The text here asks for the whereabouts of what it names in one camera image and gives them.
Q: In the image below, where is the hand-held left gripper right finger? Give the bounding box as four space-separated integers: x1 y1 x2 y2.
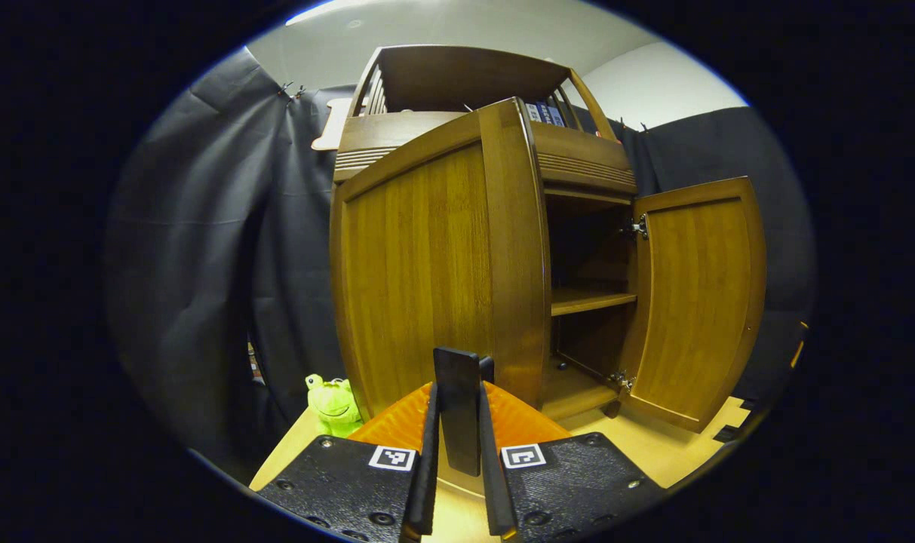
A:
478 379 665 542

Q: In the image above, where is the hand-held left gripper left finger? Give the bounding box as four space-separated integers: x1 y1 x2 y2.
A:
255 381 441 543

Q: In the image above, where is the black door handle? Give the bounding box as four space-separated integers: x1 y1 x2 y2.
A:
433 347 496 477

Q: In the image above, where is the wooden cabinet door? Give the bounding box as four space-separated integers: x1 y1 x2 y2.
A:
329 97 554 499
617 176 767 434

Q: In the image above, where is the wooden double-door shoe cabinet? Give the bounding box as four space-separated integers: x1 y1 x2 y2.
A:
329 44 767 499

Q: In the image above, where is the wooden inner cabinet shelf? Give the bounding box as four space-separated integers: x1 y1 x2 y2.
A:
551 287 637 318

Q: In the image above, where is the green frog plush toy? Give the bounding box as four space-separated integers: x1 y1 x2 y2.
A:
305 373 364 438

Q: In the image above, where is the black backdrop cloth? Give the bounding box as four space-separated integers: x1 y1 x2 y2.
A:
104 47 816 483

